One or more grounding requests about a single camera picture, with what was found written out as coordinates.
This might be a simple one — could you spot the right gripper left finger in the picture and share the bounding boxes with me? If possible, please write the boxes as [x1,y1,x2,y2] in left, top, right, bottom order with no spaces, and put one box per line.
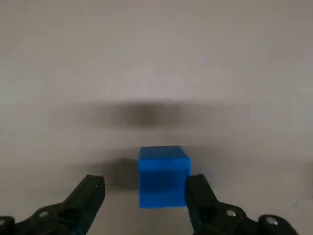
[0,174,106,235]

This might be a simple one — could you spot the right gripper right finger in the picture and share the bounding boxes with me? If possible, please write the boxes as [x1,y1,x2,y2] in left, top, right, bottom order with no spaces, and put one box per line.
[185,174,300,235]

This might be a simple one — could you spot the blue block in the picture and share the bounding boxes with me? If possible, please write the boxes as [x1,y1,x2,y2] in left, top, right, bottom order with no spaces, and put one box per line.
[138,145,191,209]

